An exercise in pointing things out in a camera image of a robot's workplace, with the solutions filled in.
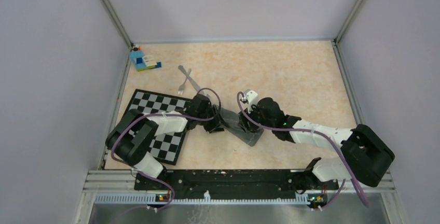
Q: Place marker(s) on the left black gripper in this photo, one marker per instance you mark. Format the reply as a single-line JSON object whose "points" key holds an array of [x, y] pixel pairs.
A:
{"points": [[216, 125]]}

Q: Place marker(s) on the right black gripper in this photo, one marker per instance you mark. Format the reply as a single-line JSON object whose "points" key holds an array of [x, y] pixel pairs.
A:
{"points": [[245, 124]]}

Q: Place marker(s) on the grey cloth napkin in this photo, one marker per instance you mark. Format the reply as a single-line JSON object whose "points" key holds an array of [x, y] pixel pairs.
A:
{"points": [[234, 123]]}

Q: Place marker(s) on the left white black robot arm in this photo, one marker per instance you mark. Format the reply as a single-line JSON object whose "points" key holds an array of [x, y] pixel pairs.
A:
{"points": [[130, 140]]}

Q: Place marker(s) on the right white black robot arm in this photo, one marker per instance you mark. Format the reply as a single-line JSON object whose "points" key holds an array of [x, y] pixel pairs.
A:
{"points": [[363, 157]]}

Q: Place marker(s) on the silver table knife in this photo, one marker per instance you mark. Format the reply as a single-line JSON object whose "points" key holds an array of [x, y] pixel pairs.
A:
{"points": [[186, 73]]}

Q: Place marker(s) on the silver fork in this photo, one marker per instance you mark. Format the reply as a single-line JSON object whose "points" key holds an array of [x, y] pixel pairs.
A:
{"points": [[182, 86]]}

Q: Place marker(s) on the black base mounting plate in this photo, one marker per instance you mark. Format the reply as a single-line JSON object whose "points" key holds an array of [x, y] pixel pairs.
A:
{"points": [[236, 184]]}

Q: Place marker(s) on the colourful toy brick block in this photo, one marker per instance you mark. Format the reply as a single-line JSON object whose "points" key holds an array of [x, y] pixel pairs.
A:
{"points": [[141, 61]]}

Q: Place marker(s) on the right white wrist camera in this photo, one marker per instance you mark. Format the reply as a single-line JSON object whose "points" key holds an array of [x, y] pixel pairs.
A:
{"points": [[250, 99]]}

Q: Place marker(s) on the grey slotted cable duct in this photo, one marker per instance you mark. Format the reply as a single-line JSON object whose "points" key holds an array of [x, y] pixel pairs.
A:
{"points": [[159, 199]]}

